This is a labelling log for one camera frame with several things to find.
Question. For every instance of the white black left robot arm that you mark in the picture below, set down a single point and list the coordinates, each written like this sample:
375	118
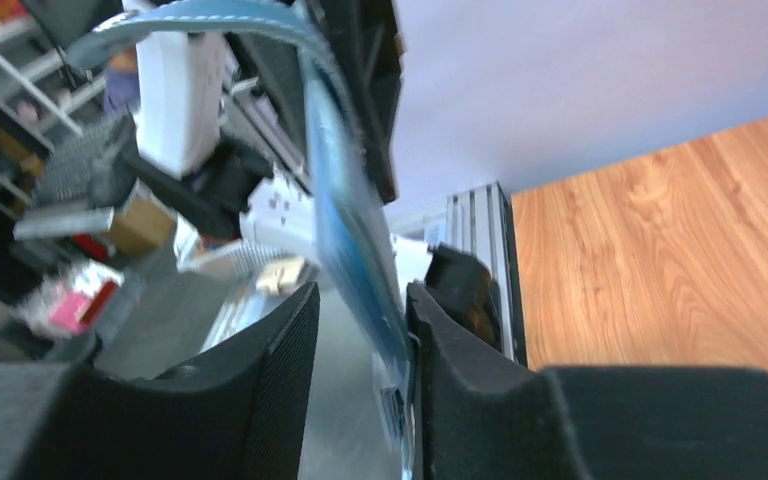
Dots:
179	126

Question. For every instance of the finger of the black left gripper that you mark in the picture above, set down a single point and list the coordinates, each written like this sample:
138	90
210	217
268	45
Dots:
365	38

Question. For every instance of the black computer keyboard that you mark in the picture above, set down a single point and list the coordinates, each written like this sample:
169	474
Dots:
84	183

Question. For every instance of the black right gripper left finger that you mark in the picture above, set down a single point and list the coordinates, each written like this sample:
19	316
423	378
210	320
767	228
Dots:
235	411

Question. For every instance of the blue leather card holder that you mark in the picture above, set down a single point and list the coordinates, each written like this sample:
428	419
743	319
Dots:
352	238

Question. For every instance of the pink packet in bin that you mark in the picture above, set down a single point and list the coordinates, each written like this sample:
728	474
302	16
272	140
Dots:
66	303

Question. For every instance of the grey storage shelf rack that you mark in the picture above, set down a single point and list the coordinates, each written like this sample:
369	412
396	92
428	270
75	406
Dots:
42	100

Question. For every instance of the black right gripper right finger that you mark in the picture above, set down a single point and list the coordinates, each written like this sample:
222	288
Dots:
483	416

